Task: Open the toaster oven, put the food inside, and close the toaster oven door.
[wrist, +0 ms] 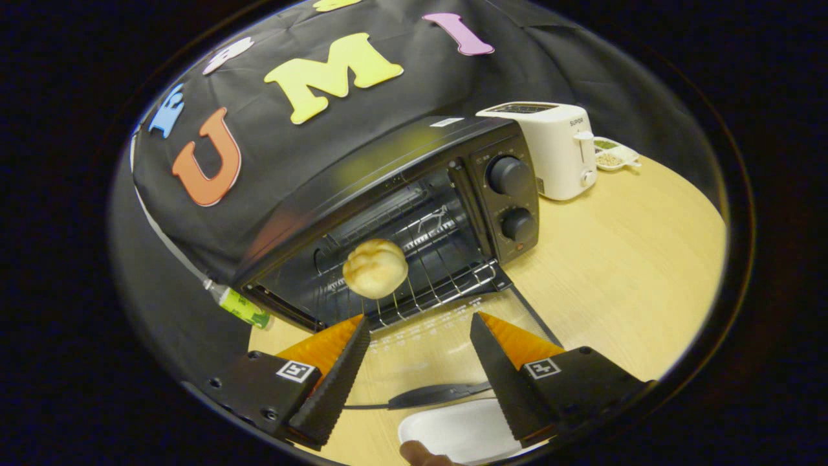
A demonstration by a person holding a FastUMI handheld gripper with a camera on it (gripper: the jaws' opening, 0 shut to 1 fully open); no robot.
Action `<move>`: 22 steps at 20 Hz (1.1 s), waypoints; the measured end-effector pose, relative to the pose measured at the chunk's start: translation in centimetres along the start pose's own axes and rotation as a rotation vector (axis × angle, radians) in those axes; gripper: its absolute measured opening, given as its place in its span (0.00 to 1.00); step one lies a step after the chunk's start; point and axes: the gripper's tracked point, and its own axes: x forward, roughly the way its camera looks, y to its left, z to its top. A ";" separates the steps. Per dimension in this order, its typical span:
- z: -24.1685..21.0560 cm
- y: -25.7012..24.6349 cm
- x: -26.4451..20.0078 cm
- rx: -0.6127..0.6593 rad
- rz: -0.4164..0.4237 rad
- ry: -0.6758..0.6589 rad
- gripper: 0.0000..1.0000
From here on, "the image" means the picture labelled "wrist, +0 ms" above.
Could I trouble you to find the white square plate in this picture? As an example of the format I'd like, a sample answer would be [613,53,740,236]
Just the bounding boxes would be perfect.
[397,397,550,465]

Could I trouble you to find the white bread toaster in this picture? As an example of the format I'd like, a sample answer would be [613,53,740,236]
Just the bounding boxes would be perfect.
[475,102,599,201]

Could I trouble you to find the black toaster oven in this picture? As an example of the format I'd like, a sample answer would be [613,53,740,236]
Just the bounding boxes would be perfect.
[231,116,563,410]

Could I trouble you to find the round golden bread bun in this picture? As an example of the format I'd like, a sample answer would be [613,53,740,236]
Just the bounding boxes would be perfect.
[342,239,409,300]

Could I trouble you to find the black backdrop cloth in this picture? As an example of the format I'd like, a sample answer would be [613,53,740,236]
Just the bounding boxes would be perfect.
[107,0,725,389]

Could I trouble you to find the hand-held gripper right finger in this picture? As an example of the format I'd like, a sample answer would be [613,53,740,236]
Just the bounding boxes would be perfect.
[470,312,655,447]

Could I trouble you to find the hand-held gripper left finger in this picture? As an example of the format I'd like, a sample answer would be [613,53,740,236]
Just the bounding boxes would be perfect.
[206,315,373,452]

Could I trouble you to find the green label plastic bottle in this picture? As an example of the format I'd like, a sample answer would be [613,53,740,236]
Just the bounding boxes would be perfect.
[204,280,272,329]

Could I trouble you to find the white divided snack dish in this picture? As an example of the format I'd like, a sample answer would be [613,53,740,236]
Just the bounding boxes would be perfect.
[592,137,642,172]

